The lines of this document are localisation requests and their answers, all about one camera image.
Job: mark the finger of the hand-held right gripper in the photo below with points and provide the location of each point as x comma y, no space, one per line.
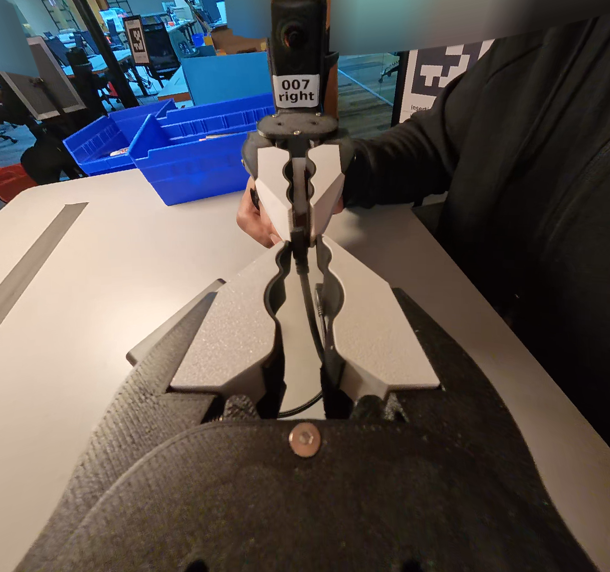
271,176
328,176

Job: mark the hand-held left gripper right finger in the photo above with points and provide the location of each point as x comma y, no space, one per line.
381,333

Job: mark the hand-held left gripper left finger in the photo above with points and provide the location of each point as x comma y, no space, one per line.
224,333

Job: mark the person's right forearm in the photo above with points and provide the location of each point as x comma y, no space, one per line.
405,162

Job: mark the person's right hand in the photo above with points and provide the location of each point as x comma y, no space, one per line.
255,219

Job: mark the blue plastic bin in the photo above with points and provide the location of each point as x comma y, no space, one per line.
95,147
190,162

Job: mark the blue grey partition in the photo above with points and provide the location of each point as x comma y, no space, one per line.
224,78

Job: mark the large fiducial marker poster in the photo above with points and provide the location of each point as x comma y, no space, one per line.
433,76

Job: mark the black office chair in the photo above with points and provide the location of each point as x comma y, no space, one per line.
159,50

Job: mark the small fiducial marker sign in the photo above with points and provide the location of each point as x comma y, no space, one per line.
137,40

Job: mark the grey tape strip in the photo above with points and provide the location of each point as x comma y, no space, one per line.
38,257

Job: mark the black metal pole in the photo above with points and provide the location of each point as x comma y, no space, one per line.
102,42

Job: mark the black bag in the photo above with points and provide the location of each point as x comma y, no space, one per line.
50,157

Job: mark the grey panel on stand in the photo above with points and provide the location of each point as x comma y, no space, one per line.
55,80

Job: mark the red crate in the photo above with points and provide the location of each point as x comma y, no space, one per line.
14,183

